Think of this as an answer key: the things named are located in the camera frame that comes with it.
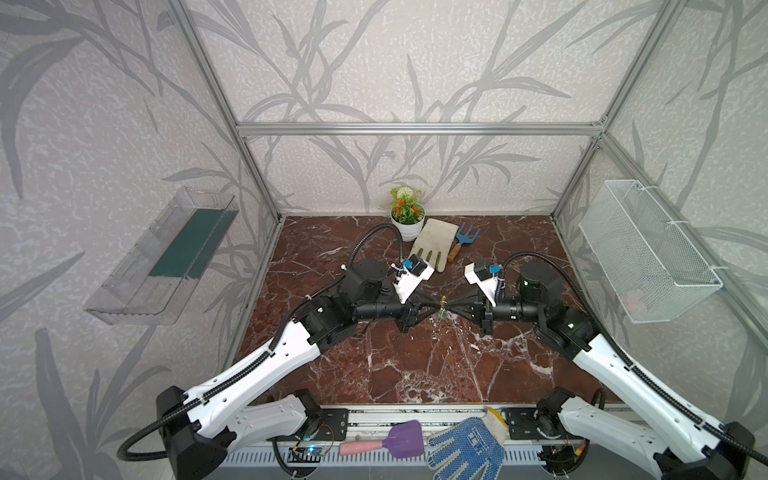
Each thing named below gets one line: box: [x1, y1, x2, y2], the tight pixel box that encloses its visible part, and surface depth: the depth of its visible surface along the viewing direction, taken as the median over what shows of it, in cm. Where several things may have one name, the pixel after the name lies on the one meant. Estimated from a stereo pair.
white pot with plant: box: [390, 186, 426, 242], surface depth 105 cm
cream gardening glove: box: [410, 218, 459, 273], surface depth 114 cm
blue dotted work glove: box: [426, 408, 509, 480], surface depth 72 cm
